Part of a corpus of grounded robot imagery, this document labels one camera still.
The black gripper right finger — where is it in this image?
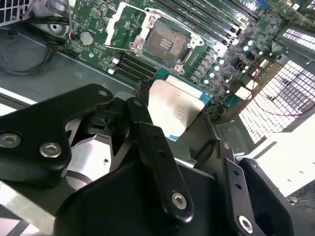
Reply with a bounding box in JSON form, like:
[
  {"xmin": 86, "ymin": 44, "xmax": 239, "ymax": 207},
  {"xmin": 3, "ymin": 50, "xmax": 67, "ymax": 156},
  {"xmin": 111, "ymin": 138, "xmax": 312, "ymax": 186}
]
[{"xmin": 196, "ymin": 114, "xmax": 295, "ymax": 236}]

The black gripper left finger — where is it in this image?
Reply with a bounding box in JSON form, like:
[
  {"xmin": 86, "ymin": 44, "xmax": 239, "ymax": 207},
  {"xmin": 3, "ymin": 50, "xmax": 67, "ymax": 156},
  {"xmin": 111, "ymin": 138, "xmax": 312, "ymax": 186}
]
[{"xmin": 0, "ymin": 80, "xmax": 195, "ymax": 224}]

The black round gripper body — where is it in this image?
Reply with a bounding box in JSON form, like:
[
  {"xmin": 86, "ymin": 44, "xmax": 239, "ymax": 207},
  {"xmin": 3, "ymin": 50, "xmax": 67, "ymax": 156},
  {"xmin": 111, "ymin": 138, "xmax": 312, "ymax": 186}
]
[{"xmin": 53, "ymin": 161, "xmax": 234, "ymax": 236}]

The silver green CPU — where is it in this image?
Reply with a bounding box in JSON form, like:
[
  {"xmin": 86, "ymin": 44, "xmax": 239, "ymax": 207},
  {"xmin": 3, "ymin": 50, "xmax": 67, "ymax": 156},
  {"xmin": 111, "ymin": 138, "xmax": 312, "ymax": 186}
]
[{"xmin": 147, "ymin": 67, "xmax": 214, "ymax": 143}]

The metal socket cover frame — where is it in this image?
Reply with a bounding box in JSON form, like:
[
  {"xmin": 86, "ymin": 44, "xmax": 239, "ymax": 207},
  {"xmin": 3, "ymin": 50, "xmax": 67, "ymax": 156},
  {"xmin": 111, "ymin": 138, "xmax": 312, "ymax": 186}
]
[{"xmin": 104, "ymin": 1, "xmax": 150, "ymax": 54}]

